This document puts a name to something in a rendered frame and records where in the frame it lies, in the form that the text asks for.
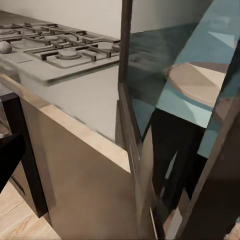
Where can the oven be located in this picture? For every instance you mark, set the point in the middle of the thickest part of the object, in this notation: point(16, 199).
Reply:
point(25, 178)

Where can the microwave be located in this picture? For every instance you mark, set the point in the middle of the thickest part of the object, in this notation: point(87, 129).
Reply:
point(179, 92)

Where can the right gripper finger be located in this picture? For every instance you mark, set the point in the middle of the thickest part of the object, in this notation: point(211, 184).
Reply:
point(12, 149)

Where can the burner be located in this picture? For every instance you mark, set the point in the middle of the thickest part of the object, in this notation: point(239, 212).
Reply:
point(49, 52)

